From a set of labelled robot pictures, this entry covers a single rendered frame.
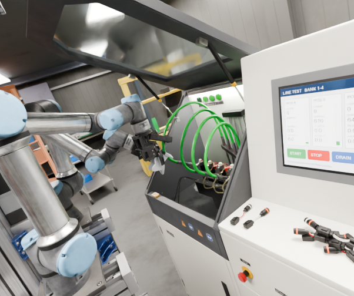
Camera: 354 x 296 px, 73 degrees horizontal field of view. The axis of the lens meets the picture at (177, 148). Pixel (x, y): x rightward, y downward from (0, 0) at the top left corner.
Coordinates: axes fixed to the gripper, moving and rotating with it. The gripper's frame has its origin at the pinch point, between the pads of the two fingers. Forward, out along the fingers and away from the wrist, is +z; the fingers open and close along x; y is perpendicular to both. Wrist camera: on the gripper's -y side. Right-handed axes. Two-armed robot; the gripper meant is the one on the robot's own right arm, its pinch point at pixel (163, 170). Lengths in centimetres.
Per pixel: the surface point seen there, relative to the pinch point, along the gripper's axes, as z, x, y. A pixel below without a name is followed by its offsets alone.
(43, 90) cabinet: -121, -692, -53
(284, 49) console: -33, 42, -39
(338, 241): 19, 63, -14
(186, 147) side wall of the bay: 11, -43, -42
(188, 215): 25.6, 2.0, -2.9
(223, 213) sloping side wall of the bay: 20.5, 22.5, -8.2
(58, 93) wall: -102, -725, -92
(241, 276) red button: 39, 34, 1
